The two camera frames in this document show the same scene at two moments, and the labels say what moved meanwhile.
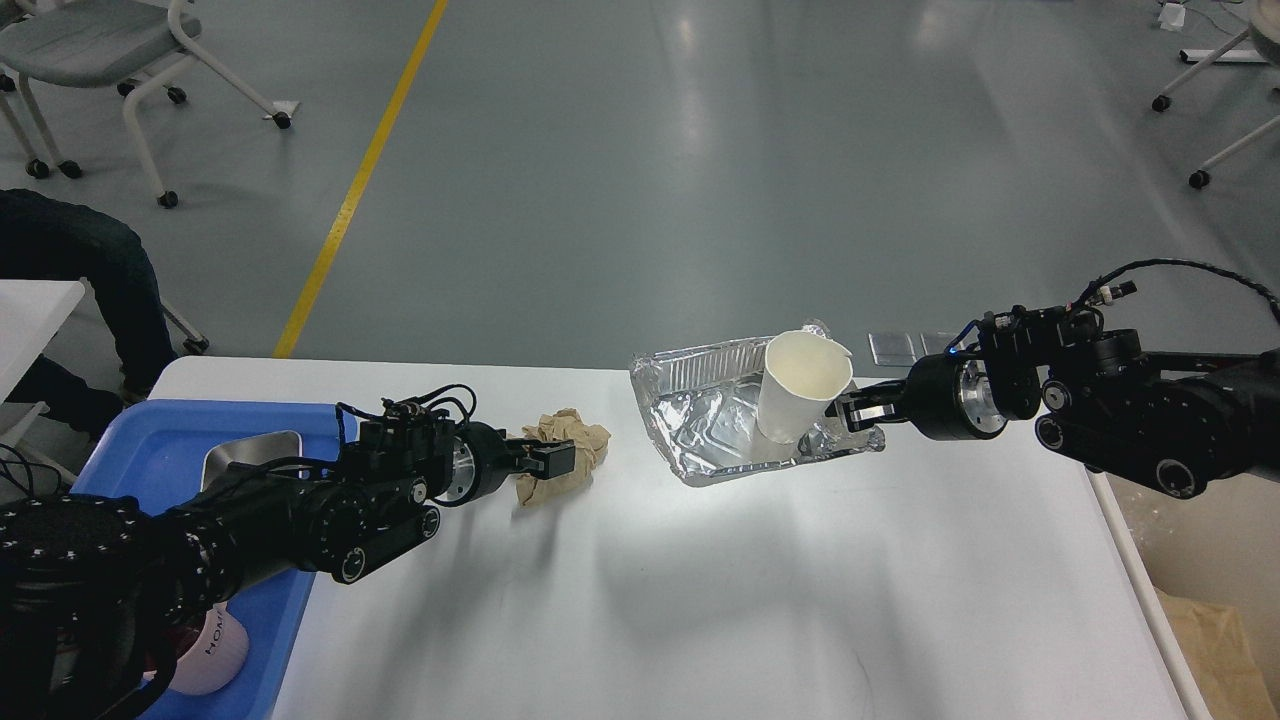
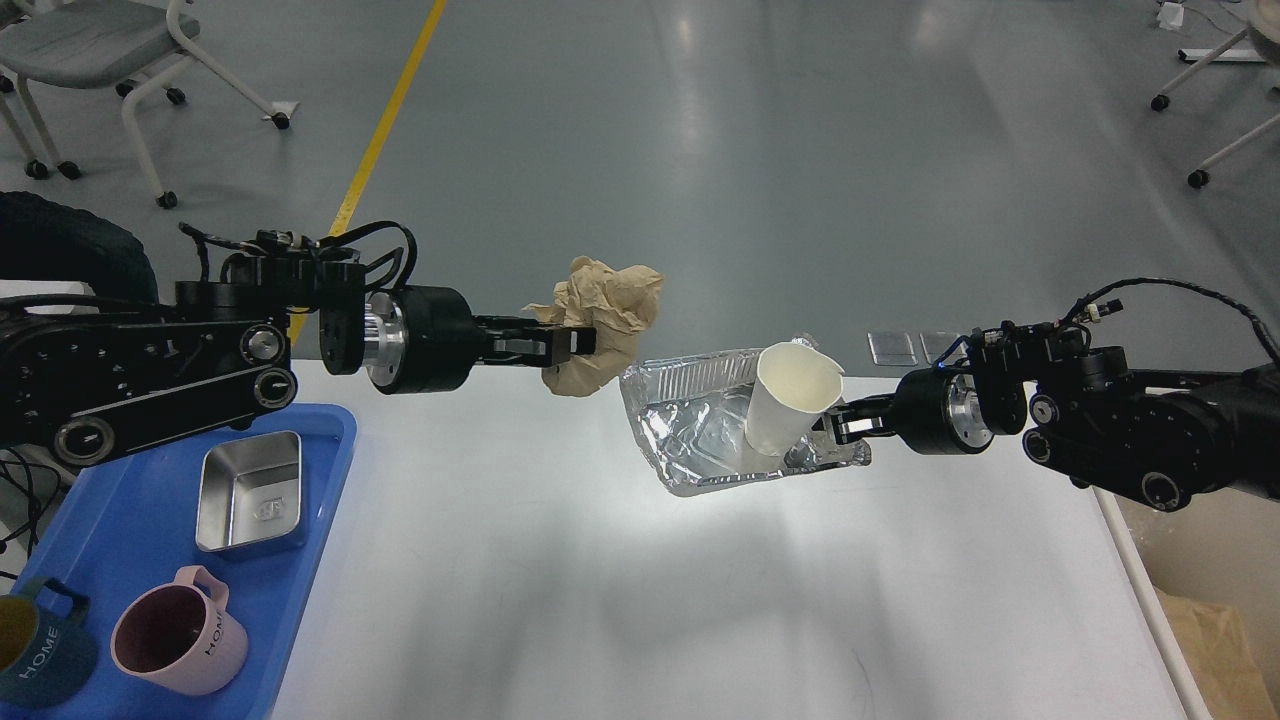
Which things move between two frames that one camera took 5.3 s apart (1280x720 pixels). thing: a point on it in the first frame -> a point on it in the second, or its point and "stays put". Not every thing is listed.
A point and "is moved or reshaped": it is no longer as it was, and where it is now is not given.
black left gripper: x=483 y=457 -> x=424 y=338
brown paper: x=561 y=426 -> x=619 y=303
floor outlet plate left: x=892 y=350 stays put
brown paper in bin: x=1220 y=659 stays put
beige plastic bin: x=1220 y=546 stays put
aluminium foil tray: x=703 y=402 is moved or reshaped
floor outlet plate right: x=936 y=342 stays put
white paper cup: x=803 y=374 is moved or reshaped
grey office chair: x=100 y=43 stays put
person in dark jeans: x=48 y=239 stays put
